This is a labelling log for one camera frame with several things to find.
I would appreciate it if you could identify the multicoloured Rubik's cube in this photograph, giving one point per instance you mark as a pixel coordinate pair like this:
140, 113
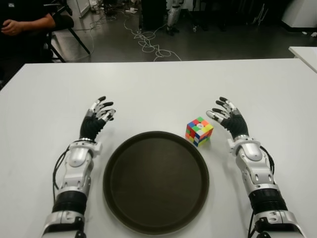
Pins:
199, 131

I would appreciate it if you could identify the white power strip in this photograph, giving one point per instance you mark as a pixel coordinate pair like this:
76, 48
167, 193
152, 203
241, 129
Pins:
131, 10

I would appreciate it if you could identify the black chair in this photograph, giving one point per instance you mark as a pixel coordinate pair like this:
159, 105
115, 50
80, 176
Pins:
79, 41

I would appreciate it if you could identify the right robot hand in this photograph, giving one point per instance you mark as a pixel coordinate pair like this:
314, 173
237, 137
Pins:
236, 124

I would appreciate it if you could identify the white side table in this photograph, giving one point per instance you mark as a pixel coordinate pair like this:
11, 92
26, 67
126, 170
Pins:
307, 55

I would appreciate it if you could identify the black cabinet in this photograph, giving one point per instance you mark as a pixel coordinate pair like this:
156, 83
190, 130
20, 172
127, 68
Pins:
153, 15

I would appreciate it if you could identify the seated person black clothes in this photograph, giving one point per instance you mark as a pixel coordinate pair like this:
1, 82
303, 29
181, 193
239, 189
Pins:
15, 49

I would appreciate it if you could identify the metal folding stand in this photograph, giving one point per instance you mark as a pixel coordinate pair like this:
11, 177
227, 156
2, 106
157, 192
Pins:
260, 15

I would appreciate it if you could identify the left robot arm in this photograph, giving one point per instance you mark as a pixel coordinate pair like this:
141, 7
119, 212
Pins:
76, 158

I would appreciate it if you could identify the white cabinet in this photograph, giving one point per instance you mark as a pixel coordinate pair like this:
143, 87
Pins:
302, 12

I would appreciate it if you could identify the small white floor object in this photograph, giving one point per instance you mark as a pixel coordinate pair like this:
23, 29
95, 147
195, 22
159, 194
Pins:
195, 28

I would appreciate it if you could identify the dark brown round plate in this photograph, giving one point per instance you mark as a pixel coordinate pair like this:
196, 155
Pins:
156, 183

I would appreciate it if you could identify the silver humanoid robot legs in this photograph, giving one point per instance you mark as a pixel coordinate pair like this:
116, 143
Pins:
172, 17

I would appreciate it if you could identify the white board panel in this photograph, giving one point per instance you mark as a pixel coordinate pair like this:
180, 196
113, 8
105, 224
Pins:
79, 7

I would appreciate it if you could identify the person's bare forearm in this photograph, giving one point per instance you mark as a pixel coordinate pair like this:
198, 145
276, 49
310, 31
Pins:
24, 24

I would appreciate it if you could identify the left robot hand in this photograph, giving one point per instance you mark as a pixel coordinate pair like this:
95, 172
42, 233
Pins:
91, 126

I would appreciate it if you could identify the white paper scraps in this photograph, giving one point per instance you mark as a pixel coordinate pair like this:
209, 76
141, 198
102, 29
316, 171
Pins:
312, 34

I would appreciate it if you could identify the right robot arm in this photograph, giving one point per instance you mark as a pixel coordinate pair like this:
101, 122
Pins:
252, 153

